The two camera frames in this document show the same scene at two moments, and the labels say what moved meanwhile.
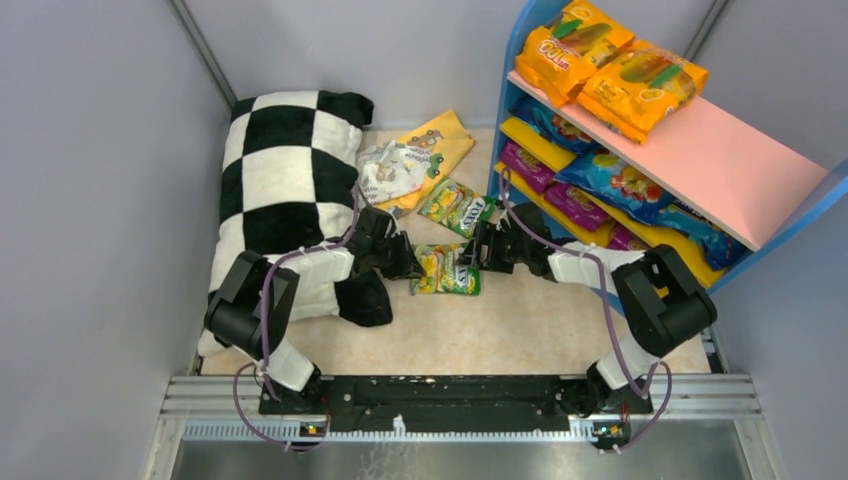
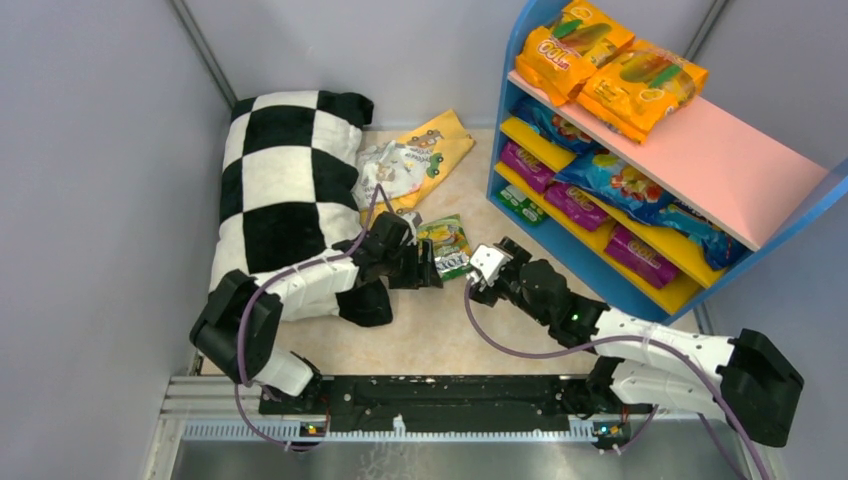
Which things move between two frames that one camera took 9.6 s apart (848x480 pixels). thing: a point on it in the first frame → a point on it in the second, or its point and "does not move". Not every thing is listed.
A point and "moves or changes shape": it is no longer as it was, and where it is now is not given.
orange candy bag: [560, 60] does not move
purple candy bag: [577, 206] does not move
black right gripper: [491, 248] → [511, 250]
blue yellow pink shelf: [712, 191] does not move
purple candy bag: [527, 166] does not move
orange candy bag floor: [638, 87] does not move
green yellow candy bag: [458, 208] moves or changes shape
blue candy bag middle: [622, 187] does not move
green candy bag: [441, 274] moves or changes shape
